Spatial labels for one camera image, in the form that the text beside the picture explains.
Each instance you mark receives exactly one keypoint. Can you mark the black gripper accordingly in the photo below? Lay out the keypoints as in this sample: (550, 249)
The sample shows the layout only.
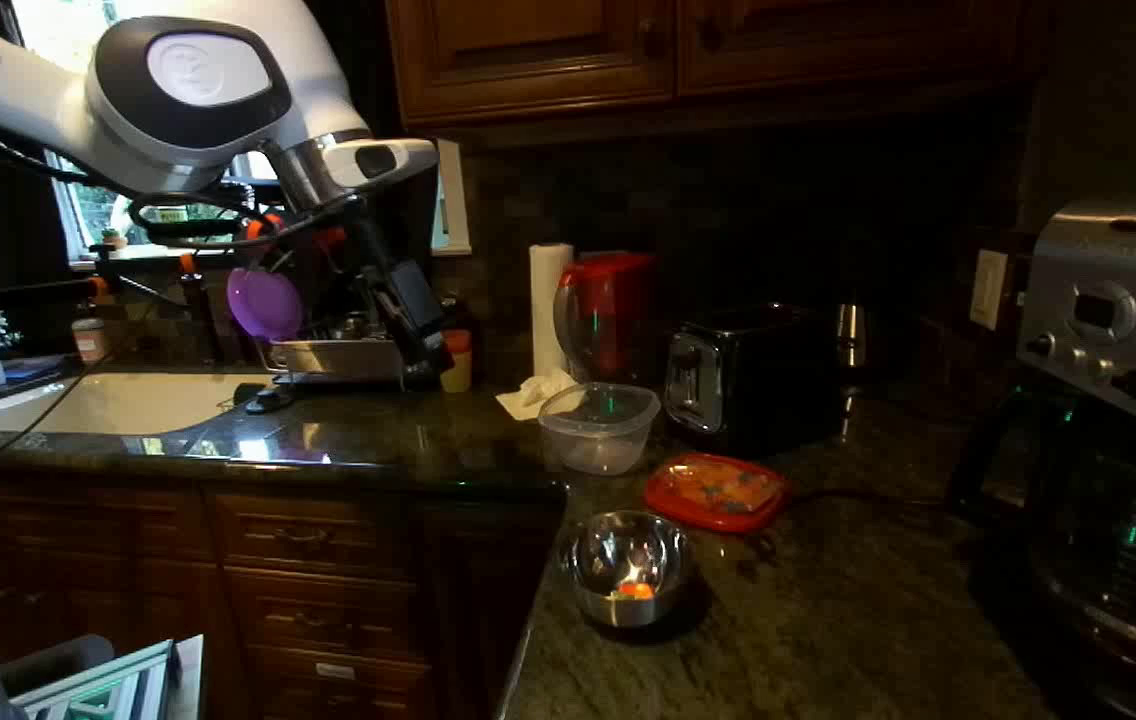
(404, 292)

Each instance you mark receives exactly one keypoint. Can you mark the silver metal bowl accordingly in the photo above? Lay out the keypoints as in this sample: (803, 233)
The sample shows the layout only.
(620, 553)

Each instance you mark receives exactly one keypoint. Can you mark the black chrome toaster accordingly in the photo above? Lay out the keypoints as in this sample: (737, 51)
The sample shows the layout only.
(761, 381)

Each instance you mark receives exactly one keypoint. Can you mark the orange plastic cup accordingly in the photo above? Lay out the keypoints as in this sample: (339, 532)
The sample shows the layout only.
(462, 363)

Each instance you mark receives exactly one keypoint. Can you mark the metal dish tray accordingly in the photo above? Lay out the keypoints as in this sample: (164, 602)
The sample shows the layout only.
(335, 356)

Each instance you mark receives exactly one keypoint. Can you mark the white paper napkin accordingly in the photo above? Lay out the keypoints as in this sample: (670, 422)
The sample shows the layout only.
(534, 399)

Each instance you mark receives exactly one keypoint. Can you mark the white paper towel roll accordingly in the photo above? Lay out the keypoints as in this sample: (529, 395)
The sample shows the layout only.
(546, 305)

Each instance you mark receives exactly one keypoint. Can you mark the purple round plate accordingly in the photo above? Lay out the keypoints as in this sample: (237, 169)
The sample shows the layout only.
(265, 305)

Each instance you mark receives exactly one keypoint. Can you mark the clear plastic food container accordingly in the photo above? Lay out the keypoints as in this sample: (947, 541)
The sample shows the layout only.
(602, 432)

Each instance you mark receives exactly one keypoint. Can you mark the red water pitcher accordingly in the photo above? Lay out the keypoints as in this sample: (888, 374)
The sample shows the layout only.
(614, 314)

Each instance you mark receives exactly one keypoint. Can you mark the dark wooden lower cabinet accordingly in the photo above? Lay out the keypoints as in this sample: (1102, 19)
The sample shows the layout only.
(314, 532)

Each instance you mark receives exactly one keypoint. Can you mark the pale sink basin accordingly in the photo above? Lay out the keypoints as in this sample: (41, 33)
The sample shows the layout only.
(129, 400)

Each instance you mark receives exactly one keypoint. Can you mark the red orange container lid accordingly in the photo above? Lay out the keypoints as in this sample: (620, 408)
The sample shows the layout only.
(719, 492)

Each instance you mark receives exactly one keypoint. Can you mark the small bottle red cap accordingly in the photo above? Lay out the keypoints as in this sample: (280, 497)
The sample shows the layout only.
(90, 342)

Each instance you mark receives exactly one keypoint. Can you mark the silver black coffee maker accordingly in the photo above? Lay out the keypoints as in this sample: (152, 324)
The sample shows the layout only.
(1115, 333)

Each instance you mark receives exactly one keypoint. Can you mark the white wall mounted item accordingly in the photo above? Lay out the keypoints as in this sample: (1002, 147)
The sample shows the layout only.
(454, 214)

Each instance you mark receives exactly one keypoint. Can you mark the black camera stand orange joints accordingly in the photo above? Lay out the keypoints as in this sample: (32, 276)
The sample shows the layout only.
(275, 395)

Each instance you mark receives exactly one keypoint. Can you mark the bright window white frame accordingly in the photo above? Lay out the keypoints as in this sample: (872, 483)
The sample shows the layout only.
(80, 214)

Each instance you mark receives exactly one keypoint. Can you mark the white wall outlet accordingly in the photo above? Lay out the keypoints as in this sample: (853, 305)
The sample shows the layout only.
(988, 287)

